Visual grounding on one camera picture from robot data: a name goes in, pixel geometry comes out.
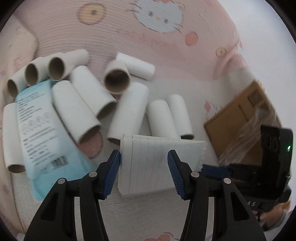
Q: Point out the brown cardboard box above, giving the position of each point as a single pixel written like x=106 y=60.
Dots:
x=234 y=131

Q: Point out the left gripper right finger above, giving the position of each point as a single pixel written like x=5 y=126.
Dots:
x=233 y=218

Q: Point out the cardboard tube far left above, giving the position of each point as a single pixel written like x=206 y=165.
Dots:
x=17 y=83

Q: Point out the white lined notepad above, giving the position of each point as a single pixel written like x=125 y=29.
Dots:
x=144 y=166

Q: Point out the cardboard tube lower left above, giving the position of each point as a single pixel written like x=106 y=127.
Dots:
x=13 y=156

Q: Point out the white cardboard tube angled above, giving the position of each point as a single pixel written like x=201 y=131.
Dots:
x=96 y=97

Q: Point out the large white cardboard tube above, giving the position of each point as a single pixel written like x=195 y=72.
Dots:
x=76 y=116

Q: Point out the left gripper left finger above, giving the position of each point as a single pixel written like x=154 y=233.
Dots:
x=55 y=218

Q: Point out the cardboard tube open end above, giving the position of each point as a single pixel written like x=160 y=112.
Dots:
x=116 y=79

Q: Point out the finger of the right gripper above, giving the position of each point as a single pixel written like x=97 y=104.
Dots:
x=213 y=171

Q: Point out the light blue tissue pack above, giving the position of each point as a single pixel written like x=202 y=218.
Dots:
x=48 y=151

